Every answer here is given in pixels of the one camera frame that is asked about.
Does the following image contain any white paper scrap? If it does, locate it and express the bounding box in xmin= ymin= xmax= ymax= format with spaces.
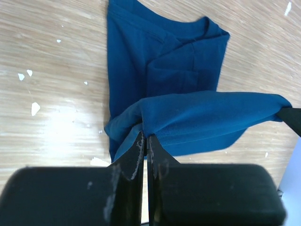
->
xmin=90 ymin=157 xmax=110 ymax=167

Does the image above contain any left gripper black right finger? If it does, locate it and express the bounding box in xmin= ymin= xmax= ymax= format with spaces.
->
xmin=146 ymin=135 xmax=286 ymax=226

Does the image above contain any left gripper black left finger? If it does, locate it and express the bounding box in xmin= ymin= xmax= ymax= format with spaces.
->
xmin=0 ymin=133 xmax=144 ymax=226

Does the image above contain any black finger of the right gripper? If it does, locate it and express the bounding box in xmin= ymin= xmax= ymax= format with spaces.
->
xmin=277 ymin=107 xmax=301 ymax=136

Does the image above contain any blue t shirt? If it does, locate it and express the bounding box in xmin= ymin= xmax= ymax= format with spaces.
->
xmin=104 ymin=0 xmax=291 ymax=161

